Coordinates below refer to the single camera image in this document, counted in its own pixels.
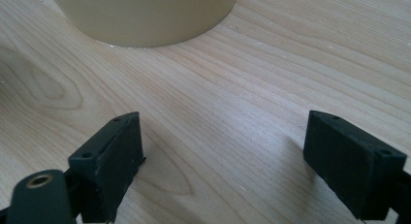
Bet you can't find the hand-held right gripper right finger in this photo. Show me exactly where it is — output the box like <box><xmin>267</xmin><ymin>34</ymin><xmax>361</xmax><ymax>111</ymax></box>
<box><xmin>302</xmin><ymin>110</ymin><xmax>408</xmax><ymax>221</ymax></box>

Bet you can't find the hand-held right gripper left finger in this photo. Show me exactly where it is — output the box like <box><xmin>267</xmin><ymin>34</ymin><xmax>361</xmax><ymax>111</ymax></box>
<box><xmin>67</xmin><ymin>112</ymin><xmax>147</xmax><ymax>224</ymax></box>

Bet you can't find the beige perforated-top container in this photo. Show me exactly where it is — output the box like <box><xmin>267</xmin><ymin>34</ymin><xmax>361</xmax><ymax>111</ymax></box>
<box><xmin>47</xmin><ymin>0</ymin><xmax>238</xmax><ymax>49</ymax></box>

